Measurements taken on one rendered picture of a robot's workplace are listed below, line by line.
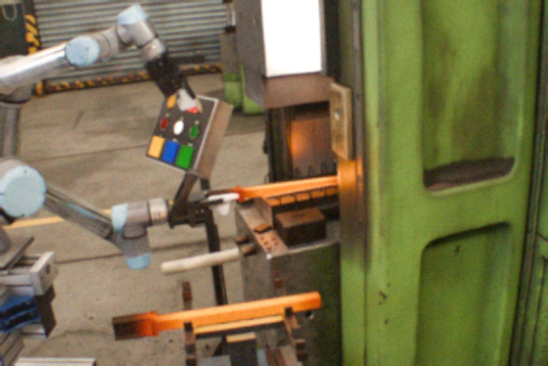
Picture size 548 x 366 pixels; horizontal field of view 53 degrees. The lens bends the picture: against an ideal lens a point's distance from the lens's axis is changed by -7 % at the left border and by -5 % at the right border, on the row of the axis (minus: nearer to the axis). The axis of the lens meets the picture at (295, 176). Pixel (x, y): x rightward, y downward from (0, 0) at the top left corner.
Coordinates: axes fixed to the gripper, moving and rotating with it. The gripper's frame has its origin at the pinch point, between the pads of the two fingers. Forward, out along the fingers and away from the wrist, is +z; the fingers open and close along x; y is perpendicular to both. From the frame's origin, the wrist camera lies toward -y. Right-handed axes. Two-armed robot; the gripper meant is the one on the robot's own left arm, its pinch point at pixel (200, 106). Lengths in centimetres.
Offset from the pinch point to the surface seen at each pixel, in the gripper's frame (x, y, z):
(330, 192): 20.6, -16.6, 37.6
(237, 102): -482, -55, 154
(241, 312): 67, 19, 22
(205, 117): -29.1, -0.4, 12.7
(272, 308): 68, 14, 26
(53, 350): -77, 123, 77
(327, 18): 42, -34, -12
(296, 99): 22.2, -21.8, 7.4
